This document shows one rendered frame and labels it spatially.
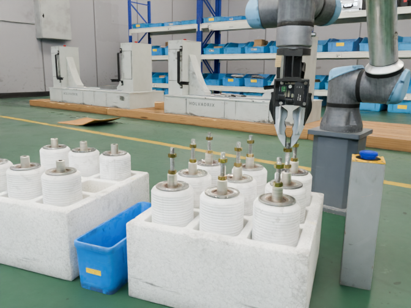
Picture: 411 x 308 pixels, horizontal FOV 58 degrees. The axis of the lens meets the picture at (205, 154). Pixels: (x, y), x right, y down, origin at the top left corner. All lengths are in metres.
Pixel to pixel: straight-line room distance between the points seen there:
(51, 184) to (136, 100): 3.39
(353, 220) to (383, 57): 0.59
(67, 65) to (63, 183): 4.52
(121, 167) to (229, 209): 0.49
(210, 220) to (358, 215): 0.35
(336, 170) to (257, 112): 1.88
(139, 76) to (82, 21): 4.17
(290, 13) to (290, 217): 0.40
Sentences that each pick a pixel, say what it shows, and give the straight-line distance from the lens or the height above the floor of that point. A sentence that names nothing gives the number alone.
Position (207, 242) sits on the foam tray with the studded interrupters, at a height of 0.17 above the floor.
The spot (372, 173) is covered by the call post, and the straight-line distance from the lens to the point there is 0.92.
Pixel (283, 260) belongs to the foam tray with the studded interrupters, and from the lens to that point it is 0.74.
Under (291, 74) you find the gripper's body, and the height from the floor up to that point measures 0.50.
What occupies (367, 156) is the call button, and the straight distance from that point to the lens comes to 0.92.
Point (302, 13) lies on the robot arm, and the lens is 0.82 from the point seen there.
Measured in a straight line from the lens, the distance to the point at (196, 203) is 0.93.
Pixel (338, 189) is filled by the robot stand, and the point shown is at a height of 0.09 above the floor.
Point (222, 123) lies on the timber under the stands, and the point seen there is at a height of 0.06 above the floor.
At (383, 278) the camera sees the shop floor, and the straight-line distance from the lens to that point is 1.09.
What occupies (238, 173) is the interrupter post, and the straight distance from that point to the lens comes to 0.90.
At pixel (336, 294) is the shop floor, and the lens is 0.99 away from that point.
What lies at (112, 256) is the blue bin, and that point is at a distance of 0.90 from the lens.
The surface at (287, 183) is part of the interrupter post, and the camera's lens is 0.88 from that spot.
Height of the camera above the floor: 0.51
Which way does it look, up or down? 13 degrees down
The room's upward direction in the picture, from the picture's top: 1 degrees clockwise
